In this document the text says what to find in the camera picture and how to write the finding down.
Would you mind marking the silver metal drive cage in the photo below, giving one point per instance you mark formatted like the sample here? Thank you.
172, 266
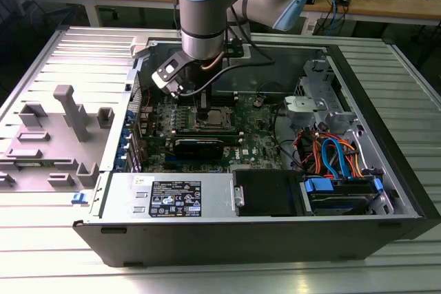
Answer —
303, 104

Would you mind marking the grey plastic block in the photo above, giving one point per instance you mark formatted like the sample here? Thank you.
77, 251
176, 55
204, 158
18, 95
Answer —
139, 46

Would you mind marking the silver coin cell battery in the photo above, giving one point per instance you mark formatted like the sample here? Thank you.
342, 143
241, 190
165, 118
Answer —
258, 102

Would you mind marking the small black box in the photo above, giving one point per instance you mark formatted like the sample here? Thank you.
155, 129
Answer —
343, 0

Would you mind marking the CPU socket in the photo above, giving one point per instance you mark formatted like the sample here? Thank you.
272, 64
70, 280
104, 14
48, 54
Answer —
220, 125

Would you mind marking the blue plastic clip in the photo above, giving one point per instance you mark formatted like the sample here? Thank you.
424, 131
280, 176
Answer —
78, 199

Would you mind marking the blue card latch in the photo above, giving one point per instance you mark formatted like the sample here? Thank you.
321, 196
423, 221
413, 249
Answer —
123, 145
121, 162
127, 133
130, 116

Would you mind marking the silver power supply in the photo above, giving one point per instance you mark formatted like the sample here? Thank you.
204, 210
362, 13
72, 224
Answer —
124, 194

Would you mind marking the green motherboard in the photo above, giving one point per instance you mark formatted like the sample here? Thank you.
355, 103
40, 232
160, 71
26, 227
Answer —
255, 135

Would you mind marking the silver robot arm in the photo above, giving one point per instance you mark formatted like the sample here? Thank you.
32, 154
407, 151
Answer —
203, 15

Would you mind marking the silver CPU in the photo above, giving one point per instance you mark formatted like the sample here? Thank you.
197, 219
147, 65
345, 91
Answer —
218, 117

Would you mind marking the black graphics card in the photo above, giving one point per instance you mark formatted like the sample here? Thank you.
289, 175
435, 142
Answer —
196, 149

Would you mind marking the hard disk in blue carrier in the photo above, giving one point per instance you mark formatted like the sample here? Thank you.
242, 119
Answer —
341, 201

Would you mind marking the grey parts rack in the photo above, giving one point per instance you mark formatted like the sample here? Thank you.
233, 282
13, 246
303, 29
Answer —
41, 156

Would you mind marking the black plastic box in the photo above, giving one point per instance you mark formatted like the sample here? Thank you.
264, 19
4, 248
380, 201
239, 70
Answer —
265, 192

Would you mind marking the green RAM stick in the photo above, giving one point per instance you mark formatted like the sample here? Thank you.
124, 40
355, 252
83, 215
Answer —
206, 132

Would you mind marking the black PC case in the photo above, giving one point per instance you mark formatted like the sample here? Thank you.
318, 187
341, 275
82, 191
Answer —
241, 242

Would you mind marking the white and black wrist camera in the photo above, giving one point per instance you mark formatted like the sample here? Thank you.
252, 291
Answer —
169, 73

